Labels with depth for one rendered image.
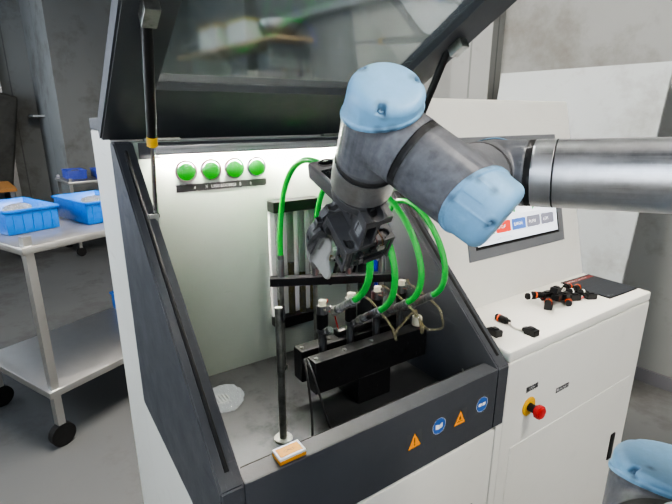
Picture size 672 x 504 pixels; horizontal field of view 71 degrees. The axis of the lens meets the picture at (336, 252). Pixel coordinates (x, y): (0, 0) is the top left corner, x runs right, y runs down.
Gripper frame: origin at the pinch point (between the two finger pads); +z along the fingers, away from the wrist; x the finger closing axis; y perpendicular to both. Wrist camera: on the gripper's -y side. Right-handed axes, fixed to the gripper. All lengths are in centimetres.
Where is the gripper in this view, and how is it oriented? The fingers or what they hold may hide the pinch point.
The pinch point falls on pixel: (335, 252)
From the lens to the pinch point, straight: 74.1
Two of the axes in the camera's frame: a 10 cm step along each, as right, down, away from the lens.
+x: 9.0, -3.2, 2.9
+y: 4.2, 8.2, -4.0
